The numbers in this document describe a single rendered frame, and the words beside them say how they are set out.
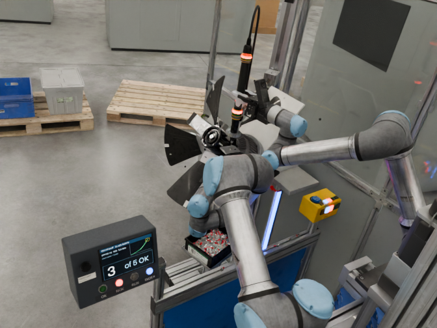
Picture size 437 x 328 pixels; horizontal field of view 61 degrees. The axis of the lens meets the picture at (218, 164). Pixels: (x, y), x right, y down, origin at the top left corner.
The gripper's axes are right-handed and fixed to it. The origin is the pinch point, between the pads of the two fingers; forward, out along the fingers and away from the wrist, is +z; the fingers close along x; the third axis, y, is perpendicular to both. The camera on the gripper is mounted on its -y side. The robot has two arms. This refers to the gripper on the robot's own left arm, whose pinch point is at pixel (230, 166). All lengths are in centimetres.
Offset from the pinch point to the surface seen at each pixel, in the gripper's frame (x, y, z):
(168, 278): 108, 44, 20
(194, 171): 9.4, 19.1, 3.9
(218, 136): -6.5, 10.5, 12.9
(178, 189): 17.0, 24.3, -2.9
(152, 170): 106, 119, 136
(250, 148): 3.0, -2.5, 25.8
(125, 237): -8, 12, -65
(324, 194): 15.2, -41.6, 16.3
